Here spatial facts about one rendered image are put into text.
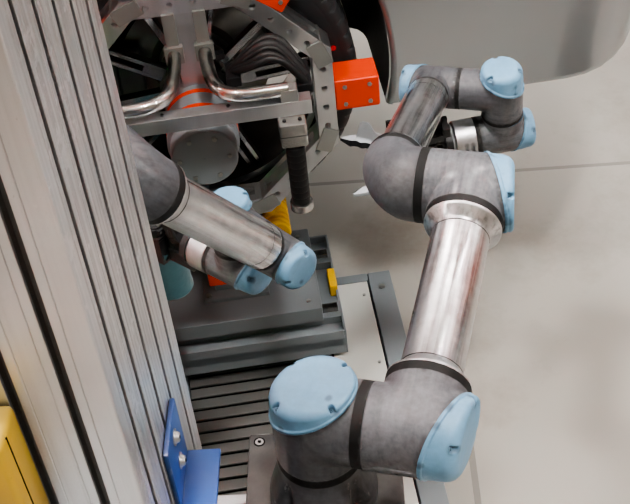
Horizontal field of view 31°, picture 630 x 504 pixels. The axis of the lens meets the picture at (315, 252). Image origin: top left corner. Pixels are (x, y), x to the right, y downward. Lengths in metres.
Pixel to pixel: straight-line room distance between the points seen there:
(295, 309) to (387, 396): 1.31
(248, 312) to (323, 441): 1.32
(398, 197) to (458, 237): 0.13
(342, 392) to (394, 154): 0.44
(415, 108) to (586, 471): 1.10
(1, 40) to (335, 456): 0.88
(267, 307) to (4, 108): 2.04
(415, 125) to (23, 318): 1.10
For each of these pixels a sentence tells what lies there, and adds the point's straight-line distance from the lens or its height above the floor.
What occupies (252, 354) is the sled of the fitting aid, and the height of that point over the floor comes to 0.13.
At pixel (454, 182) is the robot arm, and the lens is 1.69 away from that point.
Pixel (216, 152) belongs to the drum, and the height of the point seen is 0.86.
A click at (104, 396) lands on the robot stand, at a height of 1.46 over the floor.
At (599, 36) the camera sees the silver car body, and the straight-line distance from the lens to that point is 2.52.
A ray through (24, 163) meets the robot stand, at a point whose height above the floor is 1.70.
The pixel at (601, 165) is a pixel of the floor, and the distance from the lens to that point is 3.53.
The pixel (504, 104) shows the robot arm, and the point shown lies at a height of 0.96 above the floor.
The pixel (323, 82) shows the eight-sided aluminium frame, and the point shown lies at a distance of 2.30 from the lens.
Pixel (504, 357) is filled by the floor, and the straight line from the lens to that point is 2.93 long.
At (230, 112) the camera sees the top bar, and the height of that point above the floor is 0.98.
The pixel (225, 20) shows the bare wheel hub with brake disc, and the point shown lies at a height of 0.94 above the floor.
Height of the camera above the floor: 2.14
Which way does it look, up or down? 41 degrees down
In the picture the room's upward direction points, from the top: 6 degrees counter-clockwise
